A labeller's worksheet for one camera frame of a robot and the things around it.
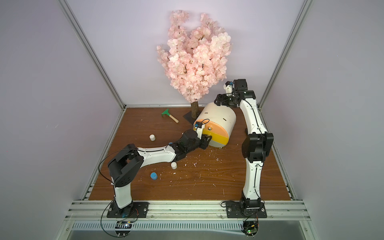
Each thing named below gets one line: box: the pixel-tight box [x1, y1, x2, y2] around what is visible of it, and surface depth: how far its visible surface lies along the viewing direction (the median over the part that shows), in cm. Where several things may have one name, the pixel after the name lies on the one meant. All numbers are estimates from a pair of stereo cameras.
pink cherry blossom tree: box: [156, 10, 232, 119], surface depth 70 cm
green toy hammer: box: [161, 108, 179, 124], surface depth 115 cm
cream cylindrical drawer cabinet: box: [195, 102, 237, 148], surface depth 87 cm
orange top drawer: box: [203, 121, 229, 138], surface depth 81 cm
